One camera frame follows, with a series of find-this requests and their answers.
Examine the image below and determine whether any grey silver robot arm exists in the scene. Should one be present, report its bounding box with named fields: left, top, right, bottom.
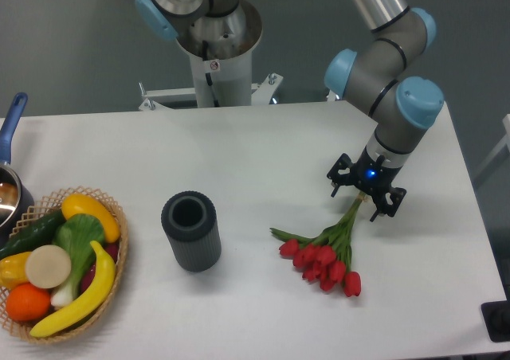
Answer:
left=135, top=0, right=445, bottom=217

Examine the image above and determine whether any blue handled saucepan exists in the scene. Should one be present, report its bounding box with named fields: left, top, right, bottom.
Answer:
left=1, top=92, right=34, bottom=247

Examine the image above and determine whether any yellow squash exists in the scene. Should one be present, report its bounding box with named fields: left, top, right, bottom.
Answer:
left=61, top=193, right=120, bottom=243

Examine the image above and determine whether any dark grey ribbed vase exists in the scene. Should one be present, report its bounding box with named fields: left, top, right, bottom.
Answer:
left=160, top=190, right=222, bottom=272

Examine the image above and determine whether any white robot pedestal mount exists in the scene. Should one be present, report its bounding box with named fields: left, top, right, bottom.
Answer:
left=139, top=45, right=339, bottom=111

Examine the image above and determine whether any dark red vegetable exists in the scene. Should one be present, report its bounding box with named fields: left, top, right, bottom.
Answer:
left=80, top=242, right=119, bottom=294

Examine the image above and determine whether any woven wicker basket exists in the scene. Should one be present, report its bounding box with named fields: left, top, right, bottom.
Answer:
left=1, top=186, right=128, bottom=345

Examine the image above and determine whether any red tulip bouquet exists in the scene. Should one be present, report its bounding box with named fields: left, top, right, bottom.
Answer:
left=270, top=192, right=366, bottom=297

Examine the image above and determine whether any yellow bell pepper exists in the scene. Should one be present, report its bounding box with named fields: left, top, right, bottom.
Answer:
left=1, top=252, right=31, bottom=289

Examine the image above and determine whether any white furniture piece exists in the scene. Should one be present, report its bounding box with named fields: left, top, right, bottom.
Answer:
left=472, top=114, right=509, bottom=188

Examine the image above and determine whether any orange fruit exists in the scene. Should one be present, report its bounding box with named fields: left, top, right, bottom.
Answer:
left=6, top=283, right=50, bottom=322

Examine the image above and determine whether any green bok choy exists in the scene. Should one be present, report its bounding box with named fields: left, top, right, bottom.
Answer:
left=51, top=213, right=105, bottom=309

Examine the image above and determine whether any yellow banana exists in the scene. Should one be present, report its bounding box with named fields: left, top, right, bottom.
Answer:
left=29, top=241, right=116, bottom=338

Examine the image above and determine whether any beige round disc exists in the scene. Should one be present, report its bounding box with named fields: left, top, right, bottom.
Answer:
left=25, top=245, right=72, bottom=289

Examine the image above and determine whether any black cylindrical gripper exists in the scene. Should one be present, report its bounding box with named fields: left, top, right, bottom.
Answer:
left=327, top=131, right=411, bottom=222

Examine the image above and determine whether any black device at table edge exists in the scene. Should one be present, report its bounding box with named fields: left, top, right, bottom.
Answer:
left=481, top=300, right=509, bottom=342

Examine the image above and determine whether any dark green cucumber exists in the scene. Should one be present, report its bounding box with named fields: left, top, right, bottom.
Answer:
left=1, top=209, right=65, bottom=259

